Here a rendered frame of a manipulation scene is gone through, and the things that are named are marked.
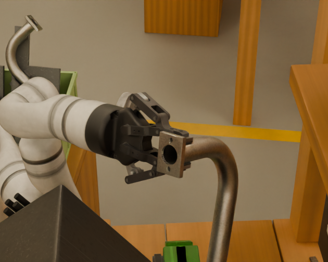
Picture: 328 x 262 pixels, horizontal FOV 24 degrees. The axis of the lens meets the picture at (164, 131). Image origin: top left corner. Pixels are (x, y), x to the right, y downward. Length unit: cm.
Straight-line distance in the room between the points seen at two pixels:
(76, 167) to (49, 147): 106
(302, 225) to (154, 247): 37
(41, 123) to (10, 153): 44
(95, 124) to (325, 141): 36
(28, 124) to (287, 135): 268
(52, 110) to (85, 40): 338
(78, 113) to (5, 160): 50
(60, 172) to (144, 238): 69
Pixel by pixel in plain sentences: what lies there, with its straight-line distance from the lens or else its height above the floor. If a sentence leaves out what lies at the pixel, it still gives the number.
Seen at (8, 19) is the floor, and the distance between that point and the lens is 481.
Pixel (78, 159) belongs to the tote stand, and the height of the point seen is 79.
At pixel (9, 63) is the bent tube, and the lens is 229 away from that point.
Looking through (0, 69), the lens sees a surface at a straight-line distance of 233.
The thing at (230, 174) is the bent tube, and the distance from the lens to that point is 110.
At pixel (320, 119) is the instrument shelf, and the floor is 154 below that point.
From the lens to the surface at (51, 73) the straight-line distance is 231.
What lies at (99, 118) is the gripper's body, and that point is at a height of 162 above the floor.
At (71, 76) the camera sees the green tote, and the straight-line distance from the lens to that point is 242.
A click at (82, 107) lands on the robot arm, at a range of 110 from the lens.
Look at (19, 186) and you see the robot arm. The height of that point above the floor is 127.
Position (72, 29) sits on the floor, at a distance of 463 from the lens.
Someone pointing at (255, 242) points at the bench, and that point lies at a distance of 194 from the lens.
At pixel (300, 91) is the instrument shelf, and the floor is 154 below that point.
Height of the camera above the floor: 225
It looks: 37 degrees down
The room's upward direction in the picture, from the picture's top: straight up
